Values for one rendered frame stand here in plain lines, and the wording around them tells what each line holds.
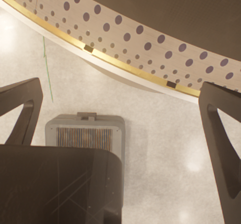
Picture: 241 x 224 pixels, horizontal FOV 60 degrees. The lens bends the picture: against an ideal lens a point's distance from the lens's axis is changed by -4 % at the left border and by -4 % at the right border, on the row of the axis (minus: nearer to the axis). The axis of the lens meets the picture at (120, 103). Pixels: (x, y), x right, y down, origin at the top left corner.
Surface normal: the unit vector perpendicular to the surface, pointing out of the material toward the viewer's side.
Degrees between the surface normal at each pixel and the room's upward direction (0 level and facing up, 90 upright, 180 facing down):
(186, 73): 43
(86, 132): 0
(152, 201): 0
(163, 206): 0
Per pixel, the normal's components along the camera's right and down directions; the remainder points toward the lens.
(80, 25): -0.33, 0.69
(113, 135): 0.00, 0.13
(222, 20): -0.29, 0.89
